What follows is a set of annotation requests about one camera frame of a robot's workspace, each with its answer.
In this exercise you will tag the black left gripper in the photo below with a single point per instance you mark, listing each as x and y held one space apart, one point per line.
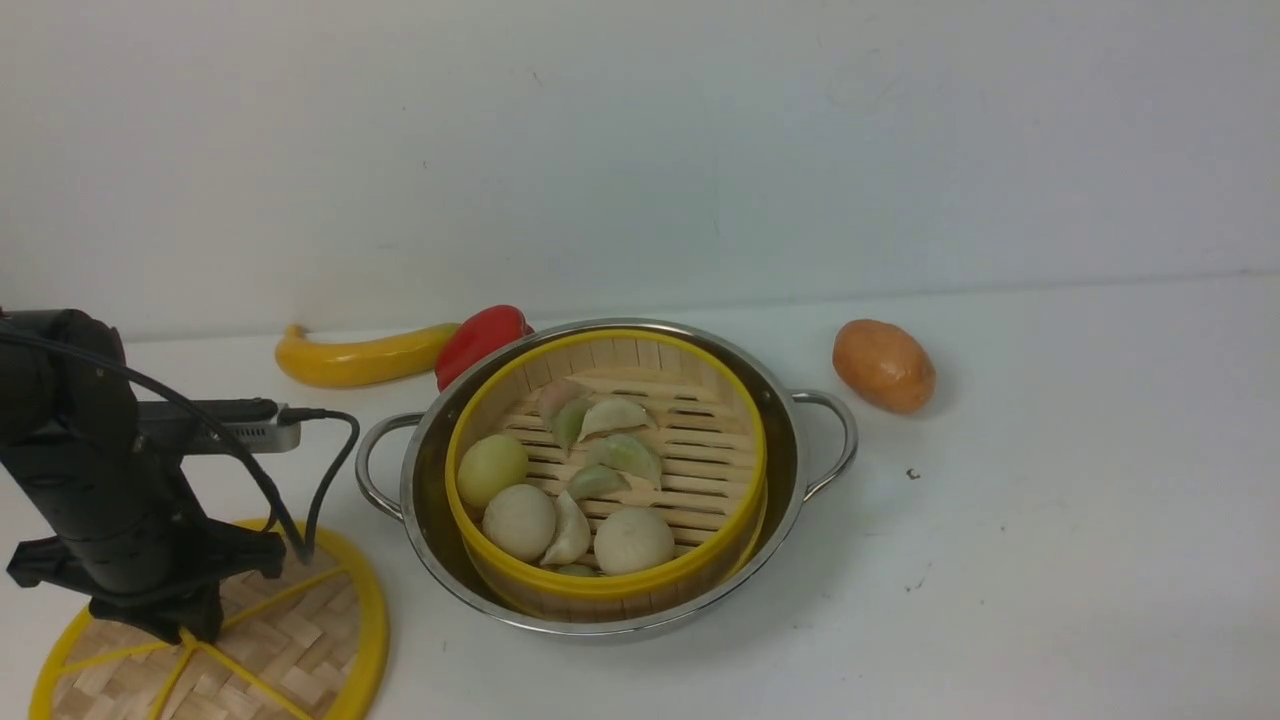
127 530

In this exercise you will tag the yellow rimmed woven bamboo lid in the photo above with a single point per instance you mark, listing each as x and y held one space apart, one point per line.
310 644

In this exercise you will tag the yellow rimmed bamboo steamer basket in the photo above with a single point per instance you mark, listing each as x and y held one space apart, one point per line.
550 470

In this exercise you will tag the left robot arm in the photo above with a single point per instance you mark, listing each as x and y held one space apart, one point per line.
63 378

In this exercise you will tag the stainless steel pot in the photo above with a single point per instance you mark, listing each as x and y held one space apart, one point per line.
790 470

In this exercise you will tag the yellow-green round bun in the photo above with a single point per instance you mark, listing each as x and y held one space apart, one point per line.
491 465

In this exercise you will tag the white pleated bun left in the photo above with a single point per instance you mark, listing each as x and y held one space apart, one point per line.
521 521

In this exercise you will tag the white pleated bun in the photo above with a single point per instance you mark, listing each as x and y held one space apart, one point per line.
632 540
521 521

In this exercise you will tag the yellow squash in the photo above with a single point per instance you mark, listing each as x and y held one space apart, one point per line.
360 364

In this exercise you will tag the white dumpling front left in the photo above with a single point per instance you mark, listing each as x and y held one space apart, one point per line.
572 537

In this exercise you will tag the white dumpling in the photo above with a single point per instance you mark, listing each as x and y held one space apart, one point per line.
612 414
572 537

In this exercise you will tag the red bell pepper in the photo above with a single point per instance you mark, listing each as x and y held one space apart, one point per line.
482 334

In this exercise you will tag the pale green dumpling small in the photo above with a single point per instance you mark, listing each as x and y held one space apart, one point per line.
596 481

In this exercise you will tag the pink green dumpling back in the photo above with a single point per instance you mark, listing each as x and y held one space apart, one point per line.
562 406

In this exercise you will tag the white pleated bun front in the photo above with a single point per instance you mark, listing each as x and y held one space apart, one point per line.
632 540

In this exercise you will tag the green dumpling centre large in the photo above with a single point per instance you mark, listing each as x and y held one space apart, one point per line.
629 455

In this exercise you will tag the white dumpling back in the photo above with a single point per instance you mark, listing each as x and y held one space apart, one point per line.
612 414

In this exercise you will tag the brown potato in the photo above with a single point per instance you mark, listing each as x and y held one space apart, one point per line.
884 365

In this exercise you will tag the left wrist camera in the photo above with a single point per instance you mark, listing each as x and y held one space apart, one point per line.
254 422

